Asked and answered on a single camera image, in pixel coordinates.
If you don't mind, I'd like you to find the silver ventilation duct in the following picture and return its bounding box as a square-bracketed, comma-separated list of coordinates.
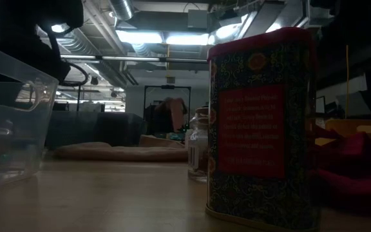
[108, 0, 135, 21]

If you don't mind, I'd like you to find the square glass spice jar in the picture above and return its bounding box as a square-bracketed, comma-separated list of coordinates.
[186, 106, 209, 182]

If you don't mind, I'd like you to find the black metal frame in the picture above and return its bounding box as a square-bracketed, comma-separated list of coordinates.
[143, 84, 192, 135]

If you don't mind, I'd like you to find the patterned spice tin red lid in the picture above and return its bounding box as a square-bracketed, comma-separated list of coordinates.
[205, 26, 321, 232]

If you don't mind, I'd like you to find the grey ceiling box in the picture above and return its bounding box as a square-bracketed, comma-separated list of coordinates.
[187, 9, 209, 30]

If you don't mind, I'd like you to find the wooden box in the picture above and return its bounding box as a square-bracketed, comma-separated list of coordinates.
[314, 119, 371, 146]

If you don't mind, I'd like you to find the dark grey partition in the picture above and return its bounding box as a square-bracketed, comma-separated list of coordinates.
[45, 111, 145, 149]

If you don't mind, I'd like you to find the red cloth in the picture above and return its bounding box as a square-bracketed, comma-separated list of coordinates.
[310, 124, 371, 215]

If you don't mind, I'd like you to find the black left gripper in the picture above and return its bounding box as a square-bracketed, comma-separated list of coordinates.
[0, 19, 72, 83]

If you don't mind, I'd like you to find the beige cloth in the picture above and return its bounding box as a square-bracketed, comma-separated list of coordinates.
[53, 134, 189, 162]

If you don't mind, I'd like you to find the ceiling light panel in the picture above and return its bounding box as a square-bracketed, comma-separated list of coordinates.
[165, 34, 209, 46]
[116, 30, 164, 44]

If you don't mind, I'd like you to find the person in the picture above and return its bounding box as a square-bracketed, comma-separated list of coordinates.
[155, 96, 189, 133]

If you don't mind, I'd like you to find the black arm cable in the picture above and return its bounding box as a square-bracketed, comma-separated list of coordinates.
[59, 63, 90, 87]

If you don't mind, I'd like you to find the long ceiling light bar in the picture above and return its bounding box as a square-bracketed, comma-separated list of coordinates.
[59, 53, 209, 64]

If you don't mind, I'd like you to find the clear plastic bin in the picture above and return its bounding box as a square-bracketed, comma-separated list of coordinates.
[0, 41, 59, 191]

